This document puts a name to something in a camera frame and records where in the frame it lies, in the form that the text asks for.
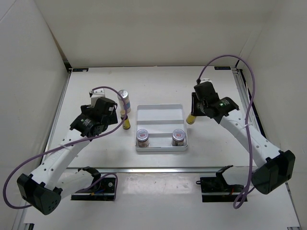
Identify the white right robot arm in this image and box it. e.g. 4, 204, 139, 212
191, 80, 295, 195

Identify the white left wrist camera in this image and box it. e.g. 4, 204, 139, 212
89, 89, 105, 107

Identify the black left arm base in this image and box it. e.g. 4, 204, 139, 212
71, 173, 118, 201

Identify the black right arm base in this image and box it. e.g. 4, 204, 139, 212
196, 177, 244, 203

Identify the white divided tray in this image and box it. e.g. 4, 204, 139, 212
135, 104, 189, 153

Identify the tall white jar silver lid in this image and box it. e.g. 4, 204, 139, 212
118, 90, 131, 113

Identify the purple cable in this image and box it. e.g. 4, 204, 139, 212
4, 86, 128, 209
196, 55, 255, 209

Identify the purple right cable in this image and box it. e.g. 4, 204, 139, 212
196, 55, 255, 209

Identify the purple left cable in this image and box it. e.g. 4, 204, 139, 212
4, 86, 128, 209

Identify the short jar grey lid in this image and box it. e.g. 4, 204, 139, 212
136, 129, 149, 148

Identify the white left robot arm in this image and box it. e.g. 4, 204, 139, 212
17, 97, 118, 215

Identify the short jar orange label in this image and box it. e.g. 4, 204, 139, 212
172, 129, 186, 146

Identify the small yellow label bottle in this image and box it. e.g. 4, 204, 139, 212
120, 110, 130, 130

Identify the aluminium frame rail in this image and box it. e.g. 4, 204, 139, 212
43, 167, 255, 174

